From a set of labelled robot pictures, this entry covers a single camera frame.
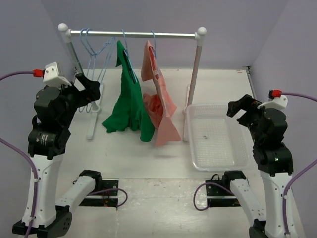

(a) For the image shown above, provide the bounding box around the clear plastic tray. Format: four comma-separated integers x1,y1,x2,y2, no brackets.
186,104,250,172

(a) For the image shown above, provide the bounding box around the white metal clothes rack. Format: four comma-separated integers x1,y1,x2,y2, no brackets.
58,23,207,141

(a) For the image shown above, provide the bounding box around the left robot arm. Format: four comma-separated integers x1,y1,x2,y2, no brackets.
12,73,103,238

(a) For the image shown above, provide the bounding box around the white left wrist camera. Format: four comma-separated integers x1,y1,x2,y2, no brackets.
43,62,71,88

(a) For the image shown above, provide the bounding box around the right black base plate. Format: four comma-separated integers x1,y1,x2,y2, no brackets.
206,185,241,208

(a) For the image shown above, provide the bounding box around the empty blue wire hanger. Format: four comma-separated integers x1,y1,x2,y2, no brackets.
79,28,99,77

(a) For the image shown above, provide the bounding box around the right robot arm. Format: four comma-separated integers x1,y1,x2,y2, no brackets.
221,94,298,238

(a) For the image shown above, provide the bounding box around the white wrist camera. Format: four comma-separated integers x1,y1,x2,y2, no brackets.
257,90,288,110
43,62,71,88

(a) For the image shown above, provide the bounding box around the green t shirt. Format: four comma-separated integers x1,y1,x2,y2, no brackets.
102,41,155,142

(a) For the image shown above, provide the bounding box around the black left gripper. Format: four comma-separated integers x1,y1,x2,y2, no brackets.
54,72,100,126

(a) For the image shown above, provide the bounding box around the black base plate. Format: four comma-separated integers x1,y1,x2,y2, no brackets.
206,185,241,208
79,178,119,208

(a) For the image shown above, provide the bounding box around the pink t shirt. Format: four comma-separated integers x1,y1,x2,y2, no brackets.
141,40,181,147

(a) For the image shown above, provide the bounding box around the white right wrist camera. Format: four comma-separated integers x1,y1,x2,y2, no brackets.
257,90,288,110

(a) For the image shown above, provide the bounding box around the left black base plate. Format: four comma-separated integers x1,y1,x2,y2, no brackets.
79,178,119,208

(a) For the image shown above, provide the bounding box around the blue hanger of pink shirt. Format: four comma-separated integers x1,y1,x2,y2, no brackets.
151,30,157,59

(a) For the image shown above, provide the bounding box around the blue hanger of green shirt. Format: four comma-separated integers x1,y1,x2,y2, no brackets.
121,29,139,84

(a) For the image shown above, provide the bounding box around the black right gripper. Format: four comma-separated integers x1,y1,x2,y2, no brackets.
227,93,265,143

